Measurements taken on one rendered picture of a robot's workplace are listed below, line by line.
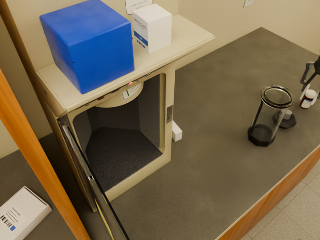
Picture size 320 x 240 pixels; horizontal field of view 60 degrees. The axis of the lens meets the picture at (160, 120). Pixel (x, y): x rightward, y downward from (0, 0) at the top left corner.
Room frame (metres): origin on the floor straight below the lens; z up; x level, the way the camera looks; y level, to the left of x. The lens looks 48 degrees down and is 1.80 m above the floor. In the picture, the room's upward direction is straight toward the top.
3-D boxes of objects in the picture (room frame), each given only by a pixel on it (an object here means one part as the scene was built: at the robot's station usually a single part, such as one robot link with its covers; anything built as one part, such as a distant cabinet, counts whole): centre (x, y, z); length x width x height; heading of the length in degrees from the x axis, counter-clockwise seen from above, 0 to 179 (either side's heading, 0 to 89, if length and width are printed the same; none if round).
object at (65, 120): (0.38, 0.20, 1.19); 0.03 x 0.02 x 0.39; 128
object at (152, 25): (0.46, 0.01, 1.54); 0.05 x 0.05 x 0.06; 35
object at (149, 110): (0.57, 0.16, 1.19); 0.26 x 0.24 x 0.35; 128
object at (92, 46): (0.38, 0.11, 1.56); 0.10 x 0.10 x 0.09; 38
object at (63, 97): (0.43, 0.05, 1.46); 0.32 x 0.12 x 0.10; 128
